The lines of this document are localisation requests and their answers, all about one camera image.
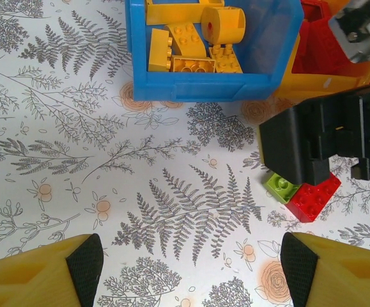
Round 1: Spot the red lego window frame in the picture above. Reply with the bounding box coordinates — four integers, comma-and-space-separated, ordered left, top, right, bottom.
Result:
300, 0, 335, 24

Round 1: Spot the yellow lego window frame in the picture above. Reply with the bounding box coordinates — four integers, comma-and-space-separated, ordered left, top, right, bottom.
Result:
144, 0, 226, 25

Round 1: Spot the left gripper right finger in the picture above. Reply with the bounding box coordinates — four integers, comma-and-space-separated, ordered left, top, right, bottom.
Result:
281, 232, 370, 307

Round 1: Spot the orange yellow lego brick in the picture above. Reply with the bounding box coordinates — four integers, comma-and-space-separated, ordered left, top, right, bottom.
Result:
208, 44, 243, 74
171, 54, 217, 74

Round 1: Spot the floral patterned table cover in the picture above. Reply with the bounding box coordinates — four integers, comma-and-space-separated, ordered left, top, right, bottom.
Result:
0, 0, 370, 307

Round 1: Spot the yellow round lego piece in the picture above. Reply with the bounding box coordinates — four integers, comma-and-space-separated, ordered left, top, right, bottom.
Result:
200, 5, 246, 45

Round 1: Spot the yellow plastic bin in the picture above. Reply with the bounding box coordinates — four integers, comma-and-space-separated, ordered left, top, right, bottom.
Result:
274, 0, 370, 106

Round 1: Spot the curved orange lego brick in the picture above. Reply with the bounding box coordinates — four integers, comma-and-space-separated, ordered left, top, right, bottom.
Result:
164, 22, 208, 58

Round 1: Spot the lime green lego brick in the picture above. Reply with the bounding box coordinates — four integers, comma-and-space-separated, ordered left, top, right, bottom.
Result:
261, 174, 300, 204

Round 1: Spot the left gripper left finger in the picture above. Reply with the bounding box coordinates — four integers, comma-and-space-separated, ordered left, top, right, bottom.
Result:
0, 233, 105, 307

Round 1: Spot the blue plastic bin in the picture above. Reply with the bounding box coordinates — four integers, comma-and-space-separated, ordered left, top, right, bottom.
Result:
125, 0, 305, 103

